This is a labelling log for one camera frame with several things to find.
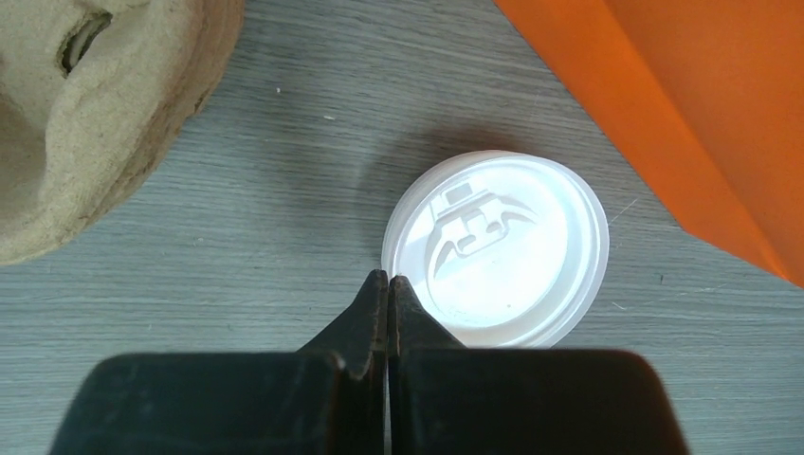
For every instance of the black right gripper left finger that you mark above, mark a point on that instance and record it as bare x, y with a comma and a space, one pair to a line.
328, 397

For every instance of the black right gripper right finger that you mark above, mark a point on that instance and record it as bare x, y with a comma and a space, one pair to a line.
447, 398

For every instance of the stack of white lids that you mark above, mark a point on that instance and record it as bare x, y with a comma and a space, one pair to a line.
503, 249

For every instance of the brown cardboard cup carrier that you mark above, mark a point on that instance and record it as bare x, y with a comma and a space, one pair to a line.
93, 95

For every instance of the orange paper bag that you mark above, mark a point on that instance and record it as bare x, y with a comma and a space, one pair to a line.
705, 101

